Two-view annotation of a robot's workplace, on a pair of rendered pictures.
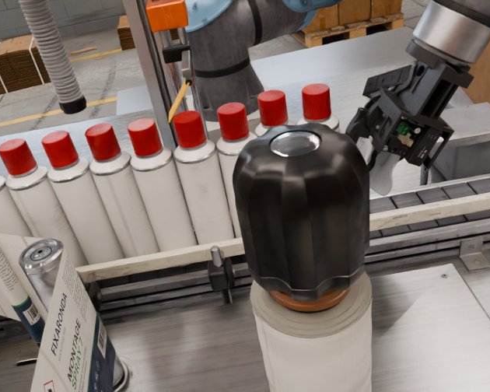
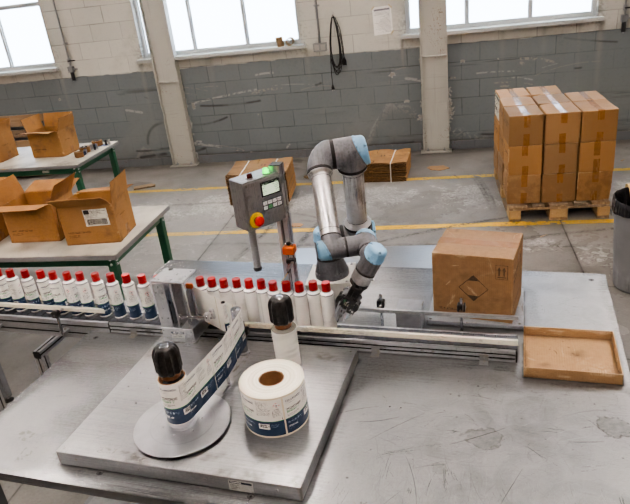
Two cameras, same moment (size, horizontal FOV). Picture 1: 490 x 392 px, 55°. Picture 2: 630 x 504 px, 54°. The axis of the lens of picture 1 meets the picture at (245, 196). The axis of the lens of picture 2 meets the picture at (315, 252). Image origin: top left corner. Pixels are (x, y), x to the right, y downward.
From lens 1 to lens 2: 1.82 m
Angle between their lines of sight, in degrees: 19
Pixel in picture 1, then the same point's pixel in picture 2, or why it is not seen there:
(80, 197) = (250, 299)
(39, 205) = (238, 298)
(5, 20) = (259, 136)
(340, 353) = (283, 339)
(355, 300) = (288, 330)
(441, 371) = (326, 369)
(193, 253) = not seen: hidden behind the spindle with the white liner
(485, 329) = (347, 364)
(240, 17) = not seen: hidden behind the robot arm
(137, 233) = (265, 315)
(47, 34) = (254, 247)
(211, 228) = not seen: hidden behind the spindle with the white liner
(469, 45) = (360, 281)
